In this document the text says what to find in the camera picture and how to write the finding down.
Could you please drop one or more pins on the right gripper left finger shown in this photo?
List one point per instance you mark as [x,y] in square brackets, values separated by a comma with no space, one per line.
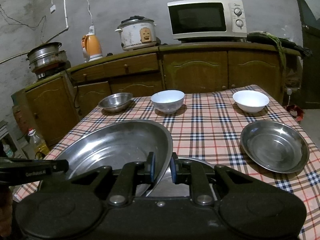
[118,187]

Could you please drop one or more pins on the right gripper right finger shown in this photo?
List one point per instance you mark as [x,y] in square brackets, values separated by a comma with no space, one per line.
[207,184]

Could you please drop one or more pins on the large steel plate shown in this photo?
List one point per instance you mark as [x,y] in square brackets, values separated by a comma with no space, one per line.
[115,145]

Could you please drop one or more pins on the small steel plate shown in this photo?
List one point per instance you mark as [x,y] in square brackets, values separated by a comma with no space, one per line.
[275,146]

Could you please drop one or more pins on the person's left hand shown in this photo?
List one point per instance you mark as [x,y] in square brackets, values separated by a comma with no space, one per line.
[6,212]

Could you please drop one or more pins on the cooking oil bottle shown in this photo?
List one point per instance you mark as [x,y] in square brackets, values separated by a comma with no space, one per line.
[38,144]

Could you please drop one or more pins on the plaid tablecloth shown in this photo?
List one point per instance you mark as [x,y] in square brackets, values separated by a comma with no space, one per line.
[208,127]

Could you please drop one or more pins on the blue-white ceramic bowl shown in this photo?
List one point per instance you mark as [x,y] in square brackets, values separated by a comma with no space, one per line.
[168,101]

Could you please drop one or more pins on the brown wooden sideboard cabinet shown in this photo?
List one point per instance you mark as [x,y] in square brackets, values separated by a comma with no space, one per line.
[54,105]

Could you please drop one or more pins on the steel mixing bowl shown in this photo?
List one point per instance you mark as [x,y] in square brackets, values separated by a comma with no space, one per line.
[116,102]

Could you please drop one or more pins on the shallow white bowl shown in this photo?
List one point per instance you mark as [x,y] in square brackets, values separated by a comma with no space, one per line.
[250,101]

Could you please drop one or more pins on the stacked steel steamer pot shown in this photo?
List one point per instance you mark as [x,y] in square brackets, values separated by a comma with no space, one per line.
[47,60]

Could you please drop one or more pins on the red item on floor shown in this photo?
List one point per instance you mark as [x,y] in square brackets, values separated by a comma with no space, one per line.
[296,112]

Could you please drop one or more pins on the orange electric kettle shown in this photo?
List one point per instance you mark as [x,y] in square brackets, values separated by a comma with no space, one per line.
[91,48]

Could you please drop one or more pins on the white rice cooker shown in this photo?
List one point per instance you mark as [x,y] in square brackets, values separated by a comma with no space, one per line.
[137,32]

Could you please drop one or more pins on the white microwave oven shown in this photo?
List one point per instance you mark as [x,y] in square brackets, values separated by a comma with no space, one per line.
[192,19]

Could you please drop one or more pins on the green cloth on cabinet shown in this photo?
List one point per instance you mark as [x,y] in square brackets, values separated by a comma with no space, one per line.
[280,47]

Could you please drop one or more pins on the dark door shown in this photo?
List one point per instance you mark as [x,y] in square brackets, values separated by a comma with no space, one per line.
[309,16]

